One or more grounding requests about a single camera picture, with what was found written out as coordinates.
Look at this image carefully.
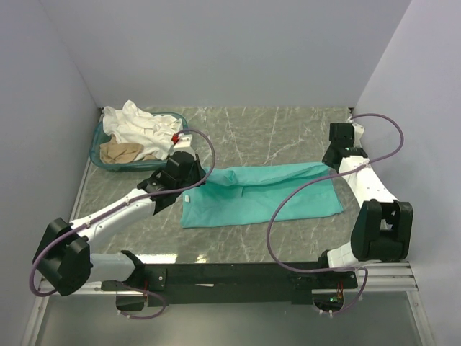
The teal t shirt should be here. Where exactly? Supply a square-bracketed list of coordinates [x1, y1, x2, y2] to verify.
[180, 162, 344, 229]

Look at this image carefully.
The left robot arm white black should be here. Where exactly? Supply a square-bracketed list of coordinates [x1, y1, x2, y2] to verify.
[32, 151, 206, 296]

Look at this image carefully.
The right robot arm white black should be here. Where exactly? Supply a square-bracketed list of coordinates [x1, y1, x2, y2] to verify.
[316, 123, 413, 288]

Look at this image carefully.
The teal plastic basket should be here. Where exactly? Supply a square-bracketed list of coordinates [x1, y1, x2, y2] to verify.
[90, 107, 187, 172]

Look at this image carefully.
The beige t shirt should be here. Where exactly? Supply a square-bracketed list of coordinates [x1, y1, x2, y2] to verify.
[99, 138, 157, 164]

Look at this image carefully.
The white t shirt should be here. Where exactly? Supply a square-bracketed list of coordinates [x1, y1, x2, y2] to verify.
[102, 100, 184, 160]

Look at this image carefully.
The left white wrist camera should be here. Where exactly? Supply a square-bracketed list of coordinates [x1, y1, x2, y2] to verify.
[171, 133, 192, 151]

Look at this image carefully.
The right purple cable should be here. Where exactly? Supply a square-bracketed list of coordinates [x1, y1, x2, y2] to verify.
[269, 113, 405, 316]

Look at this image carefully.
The purple cable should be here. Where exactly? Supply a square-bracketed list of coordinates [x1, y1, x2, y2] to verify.
[269, 113, 405, 316]
[29, 128, 217, 320]

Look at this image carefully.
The aluminium frame rail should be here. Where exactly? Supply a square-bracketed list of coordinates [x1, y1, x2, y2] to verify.
[21, 158, 433, 346]

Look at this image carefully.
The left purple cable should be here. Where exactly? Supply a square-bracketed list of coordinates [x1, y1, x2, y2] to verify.
[29, 128, 217, 320]

